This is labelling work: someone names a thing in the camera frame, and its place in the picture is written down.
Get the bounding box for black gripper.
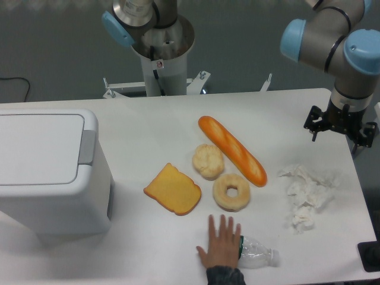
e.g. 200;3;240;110
303;100;378;154

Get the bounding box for clear plastic bottle green label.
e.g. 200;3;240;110
238;236;280;269

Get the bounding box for white push-button trash can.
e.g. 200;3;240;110
1;109;114;235

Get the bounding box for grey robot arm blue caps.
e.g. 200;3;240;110
102;1;379;147

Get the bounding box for dark knitted sleeve forearm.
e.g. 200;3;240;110
206;265;246;285

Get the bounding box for bare human hand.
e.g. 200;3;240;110
197;214;241;269

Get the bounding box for large crumpled white tissue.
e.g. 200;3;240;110
278;164;342;211

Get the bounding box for small crumpled white tissue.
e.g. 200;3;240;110
292;206;315;234

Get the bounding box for orange baguette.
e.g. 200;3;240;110
198;116;268;187

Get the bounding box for black device at table edge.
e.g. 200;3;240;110
357;241;380;273

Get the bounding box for pale round bun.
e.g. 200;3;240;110
192;144;224;179

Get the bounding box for yellow toast slice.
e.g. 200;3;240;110
143;163;202;216

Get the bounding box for pale bagel ring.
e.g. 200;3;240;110
212;173;251;213

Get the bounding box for white metal base frame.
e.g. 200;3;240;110
102;70;274;99

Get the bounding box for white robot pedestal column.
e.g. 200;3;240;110
133;15;195;97

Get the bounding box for black cable on floor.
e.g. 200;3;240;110
0;77;31;103

